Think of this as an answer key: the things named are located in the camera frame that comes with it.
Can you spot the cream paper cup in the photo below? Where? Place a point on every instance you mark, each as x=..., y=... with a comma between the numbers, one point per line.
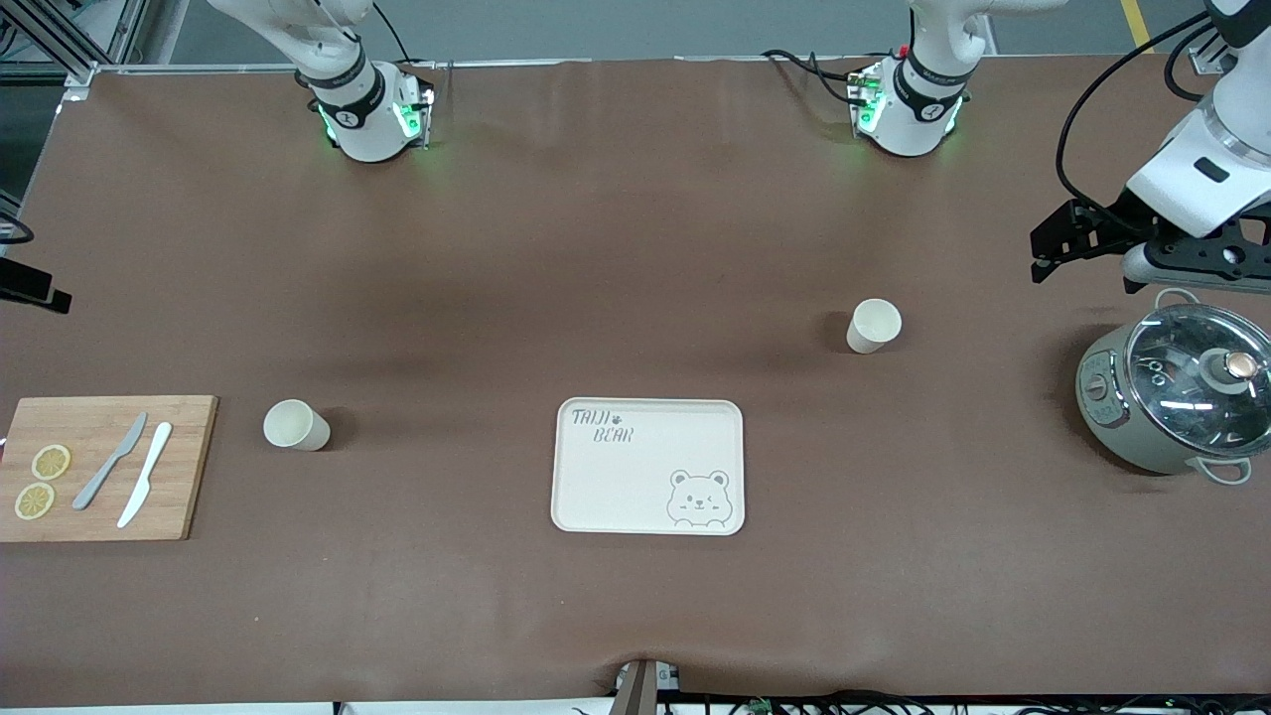
x=296, y=427
x=872, y=328

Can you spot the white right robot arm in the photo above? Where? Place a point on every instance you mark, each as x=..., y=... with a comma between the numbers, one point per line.
x=367, y=129

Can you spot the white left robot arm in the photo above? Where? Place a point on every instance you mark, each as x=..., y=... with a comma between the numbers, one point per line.
x=914, y=129

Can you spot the yellow lemon slice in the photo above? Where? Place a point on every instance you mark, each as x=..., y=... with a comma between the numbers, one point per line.
x=35, y=501
x=51, y=463

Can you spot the glass pot lid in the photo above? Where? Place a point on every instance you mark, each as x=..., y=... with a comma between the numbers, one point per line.
x=1182, y=397

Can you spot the gray-green electric pot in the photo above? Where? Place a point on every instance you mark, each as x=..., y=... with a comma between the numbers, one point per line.
x=1107, y=422

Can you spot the gray plastic knife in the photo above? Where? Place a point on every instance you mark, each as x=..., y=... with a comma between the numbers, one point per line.
x=109, y=464

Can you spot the white plastic knife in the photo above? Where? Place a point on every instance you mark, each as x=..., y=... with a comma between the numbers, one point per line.
x=147, y=472

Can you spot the bamboo cutting board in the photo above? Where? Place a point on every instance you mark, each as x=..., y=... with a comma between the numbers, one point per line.
x=189, y=467

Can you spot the cream bear print tray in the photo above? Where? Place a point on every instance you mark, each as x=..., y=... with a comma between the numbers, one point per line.
x=645, y=477

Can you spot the aluminium frame profile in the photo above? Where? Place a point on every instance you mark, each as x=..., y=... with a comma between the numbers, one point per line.
x=60, y=40
x=1203, y=60

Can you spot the metal table edge bracket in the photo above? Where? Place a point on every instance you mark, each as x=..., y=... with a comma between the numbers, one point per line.
x=645, y=687

